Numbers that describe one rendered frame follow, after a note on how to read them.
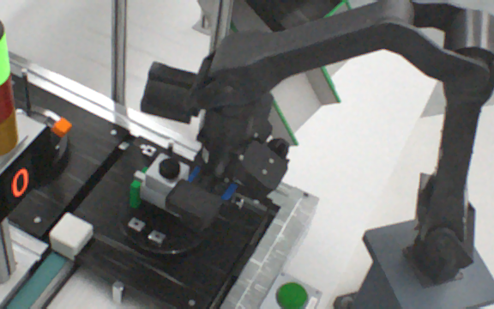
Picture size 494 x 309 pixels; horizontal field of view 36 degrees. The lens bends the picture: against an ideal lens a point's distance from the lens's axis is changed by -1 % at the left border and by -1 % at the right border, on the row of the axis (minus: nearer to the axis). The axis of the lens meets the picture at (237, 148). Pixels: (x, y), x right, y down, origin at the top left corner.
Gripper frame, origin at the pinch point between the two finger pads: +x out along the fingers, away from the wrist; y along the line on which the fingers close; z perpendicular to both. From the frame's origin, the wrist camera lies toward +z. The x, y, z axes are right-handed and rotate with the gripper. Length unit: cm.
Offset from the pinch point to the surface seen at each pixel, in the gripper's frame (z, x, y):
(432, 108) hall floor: 19, 110, 153
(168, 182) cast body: -6.3, 1.1, -1.8
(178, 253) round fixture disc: -2.2, 11.1, -4.9
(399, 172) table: 19.8, 23.8, 38.4
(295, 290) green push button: 14.4, 12.5, -0.9
